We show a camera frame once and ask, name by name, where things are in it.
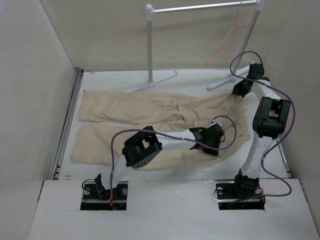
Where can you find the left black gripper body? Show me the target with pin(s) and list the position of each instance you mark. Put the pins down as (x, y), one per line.
(210, 151)

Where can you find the beige trousers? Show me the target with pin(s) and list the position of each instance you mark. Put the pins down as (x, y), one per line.
(110, 118)

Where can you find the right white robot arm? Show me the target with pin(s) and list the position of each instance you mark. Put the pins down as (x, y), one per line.
(242, 179)

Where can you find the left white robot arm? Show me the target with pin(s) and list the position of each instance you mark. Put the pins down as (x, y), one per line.
(142, 147)

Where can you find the white clothes rack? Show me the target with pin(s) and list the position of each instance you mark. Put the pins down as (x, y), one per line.
(150, 11)

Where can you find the pink wire hanger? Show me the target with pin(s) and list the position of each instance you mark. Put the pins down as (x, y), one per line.
(227, 42)

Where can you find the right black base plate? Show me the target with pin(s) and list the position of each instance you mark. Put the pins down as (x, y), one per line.
(232, 197)

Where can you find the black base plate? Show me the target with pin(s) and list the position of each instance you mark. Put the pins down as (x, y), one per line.
(232, 197)
(92, 201)

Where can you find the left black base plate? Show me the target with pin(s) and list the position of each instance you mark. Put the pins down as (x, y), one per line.
(92, 201)

